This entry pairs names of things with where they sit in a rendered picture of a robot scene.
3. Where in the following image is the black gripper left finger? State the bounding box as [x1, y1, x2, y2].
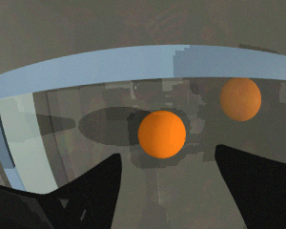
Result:
[0, 154, 123, 229]

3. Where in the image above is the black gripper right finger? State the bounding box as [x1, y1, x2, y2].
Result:
[214, 144, 286, 229]

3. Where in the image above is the clear low l-shaped wall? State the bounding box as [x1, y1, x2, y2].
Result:
[0, 93, 58, 195]

